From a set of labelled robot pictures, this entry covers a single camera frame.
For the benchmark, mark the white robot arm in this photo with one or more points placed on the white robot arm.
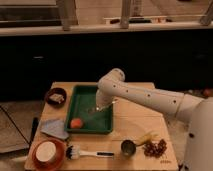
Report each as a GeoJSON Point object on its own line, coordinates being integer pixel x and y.
{"type": "Point", "coordinates": [195, 111]}

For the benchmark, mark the green plastic tray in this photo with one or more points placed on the green plastic tray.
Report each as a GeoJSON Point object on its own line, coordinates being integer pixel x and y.
{"type": "Point", "coordinates": [82, 103]}

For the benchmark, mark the white cup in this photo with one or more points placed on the white cup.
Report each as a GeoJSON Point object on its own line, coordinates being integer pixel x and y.
{"type": "Point", "coordinates": [46, 151]}

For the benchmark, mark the red grape bunch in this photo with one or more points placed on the red grape bunch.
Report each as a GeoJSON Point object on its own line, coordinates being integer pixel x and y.
{"type": "Point", "coordinates": [155, 149]}

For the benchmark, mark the white dish brush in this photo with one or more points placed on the white dish brush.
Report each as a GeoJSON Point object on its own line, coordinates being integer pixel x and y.
{"type": "Point", "coordinates": [75, 152]}

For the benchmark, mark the orange fruit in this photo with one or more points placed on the orange fruit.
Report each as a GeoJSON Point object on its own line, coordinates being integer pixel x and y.
{"type": "Point", "coordinates": [76, 123]}

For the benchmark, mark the wooden railing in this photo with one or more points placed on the wooden railing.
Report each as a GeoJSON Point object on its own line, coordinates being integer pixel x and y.
{"type": "Point", "coordinates": [44, 17]}

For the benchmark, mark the pale sponge in bowl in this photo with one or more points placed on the pale sponge in bowl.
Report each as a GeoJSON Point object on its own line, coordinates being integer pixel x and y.
{"type": "Point", "coordinates": [57, 98]}

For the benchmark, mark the dark brown bowl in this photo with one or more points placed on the dark brown bowl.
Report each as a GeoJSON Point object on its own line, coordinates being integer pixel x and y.
{"type": "Point", "coordinates": [56, 90]}

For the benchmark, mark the blue folded cloth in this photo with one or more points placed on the blue folded cloth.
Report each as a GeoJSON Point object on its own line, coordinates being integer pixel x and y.
{"type": "Point", "coordinates": [54, 128]}

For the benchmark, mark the yellow banana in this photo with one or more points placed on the yellow banana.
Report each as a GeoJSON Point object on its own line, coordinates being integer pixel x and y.
{"type": "Point", "coordinates": [148, 136]}

